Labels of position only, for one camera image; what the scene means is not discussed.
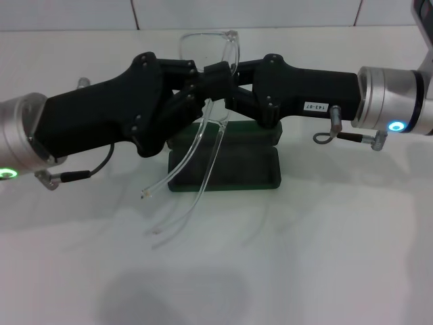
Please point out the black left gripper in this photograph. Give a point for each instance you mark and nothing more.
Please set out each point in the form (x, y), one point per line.
(101, 111)

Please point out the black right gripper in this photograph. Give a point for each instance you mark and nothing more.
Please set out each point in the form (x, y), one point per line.
(304, 88)

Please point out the clear plastic glasses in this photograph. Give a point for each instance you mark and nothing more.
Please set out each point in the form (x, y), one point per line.
(231, 44)

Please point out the green glasses case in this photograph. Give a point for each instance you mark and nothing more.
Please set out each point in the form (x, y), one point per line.
(243, 169)

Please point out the silver left connector post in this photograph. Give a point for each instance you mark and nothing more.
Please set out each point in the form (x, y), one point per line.
(83, 82)

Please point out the silver connector post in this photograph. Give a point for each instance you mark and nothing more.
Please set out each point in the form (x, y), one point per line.
(336, 118)
(83, 82)

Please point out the silver right connector post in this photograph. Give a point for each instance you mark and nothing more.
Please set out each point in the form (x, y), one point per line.
(336, 118)

